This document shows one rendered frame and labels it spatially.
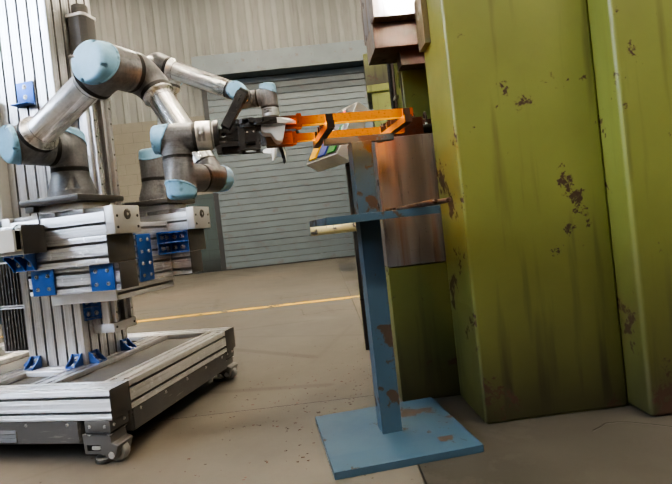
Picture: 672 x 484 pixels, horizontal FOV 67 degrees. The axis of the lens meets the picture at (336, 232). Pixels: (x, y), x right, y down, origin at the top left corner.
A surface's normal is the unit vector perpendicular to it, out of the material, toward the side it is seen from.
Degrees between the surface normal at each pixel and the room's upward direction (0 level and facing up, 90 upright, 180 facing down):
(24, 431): 90
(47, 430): 90
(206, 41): 90
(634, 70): 90
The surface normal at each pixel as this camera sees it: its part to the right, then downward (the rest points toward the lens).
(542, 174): 0.05, 0.00
